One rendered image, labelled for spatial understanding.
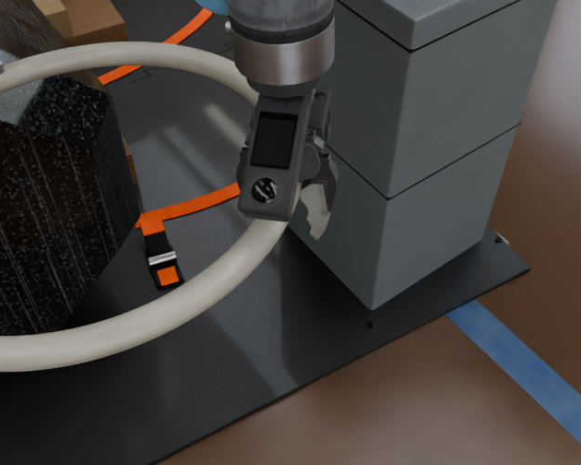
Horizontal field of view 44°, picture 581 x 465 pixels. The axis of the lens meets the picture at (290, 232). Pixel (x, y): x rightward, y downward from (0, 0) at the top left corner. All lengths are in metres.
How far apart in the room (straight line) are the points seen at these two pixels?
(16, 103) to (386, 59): 0.65
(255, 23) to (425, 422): 1.25
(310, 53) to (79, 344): 0.31
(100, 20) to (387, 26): 1.54
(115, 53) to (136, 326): 0.44
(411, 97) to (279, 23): 0.77
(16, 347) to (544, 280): 1.57
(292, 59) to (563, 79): 2.08
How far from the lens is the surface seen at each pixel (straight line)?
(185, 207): 2.05
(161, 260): 1.91
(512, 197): 2.17
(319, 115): 0.71
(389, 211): 1.54
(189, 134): 2.27
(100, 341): 0.62
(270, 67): 0.62
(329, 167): 0.70
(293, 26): 0.60
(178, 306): 0.63
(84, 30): 2.63
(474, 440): 1.72
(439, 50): 1.33
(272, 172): 0.64
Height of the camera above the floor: 1.52
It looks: 50 degrees down
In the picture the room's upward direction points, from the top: straight up
